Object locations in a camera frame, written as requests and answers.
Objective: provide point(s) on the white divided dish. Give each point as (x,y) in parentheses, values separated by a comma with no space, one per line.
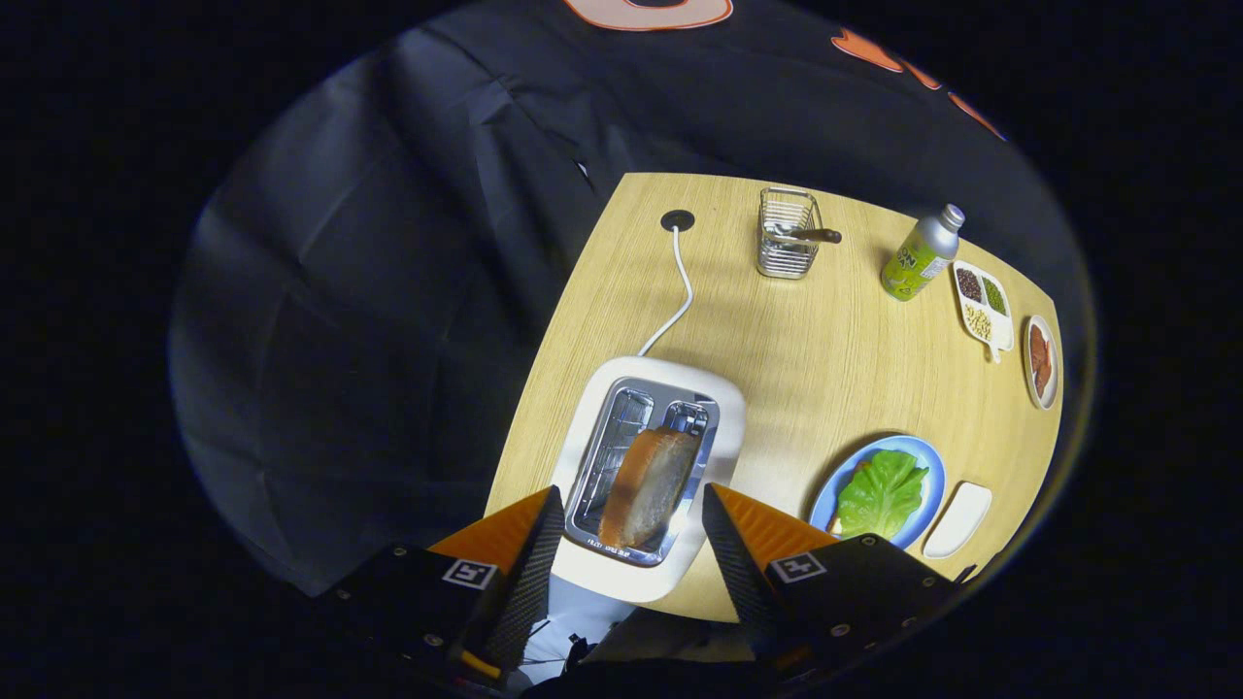
(1000,335)

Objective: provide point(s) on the green label metal bottle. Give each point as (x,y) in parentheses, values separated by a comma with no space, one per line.
(913,262)

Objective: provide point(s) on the green lettuce leaf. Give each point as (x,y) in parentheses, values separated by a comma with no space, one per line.
(884,495)

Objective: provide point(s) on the white oval plate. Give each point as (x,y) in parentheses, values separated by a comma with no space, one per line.
(1041,403)

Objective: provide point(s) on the toasted bread slice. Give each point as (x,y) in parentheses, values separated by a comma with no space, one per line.
(649,485)

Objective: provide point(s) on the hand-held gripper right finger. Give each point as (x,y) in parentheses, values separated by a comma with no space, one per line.
(738,563)

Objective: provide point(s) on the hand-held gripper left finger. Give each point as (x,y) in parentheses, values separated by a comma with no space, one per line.
(534,573)

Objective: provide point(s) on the white toaster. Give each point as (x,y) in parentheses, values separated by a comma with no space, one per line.
(728,408)

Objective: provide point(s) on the white square plate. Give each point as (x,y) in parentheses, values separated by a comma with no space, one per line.
(957,519)

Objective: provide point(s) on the brown meat slice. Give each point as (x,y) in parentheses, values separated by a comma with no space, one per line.
(1044,379)
(1038,345)

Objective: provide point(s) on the pile of yellow soybeans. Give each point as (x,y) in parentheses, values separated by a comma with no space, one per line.
(978,322)

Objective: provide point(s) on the pile of dark beans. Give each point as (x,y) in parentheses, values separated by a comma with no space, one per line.
(968,283)

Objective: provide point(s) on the pile of green beans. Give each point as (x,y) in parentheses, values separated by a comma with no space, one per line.
(994,294)

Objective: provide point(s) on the blue round plate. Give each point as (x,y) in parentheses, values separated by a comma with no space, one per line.
(932,466)

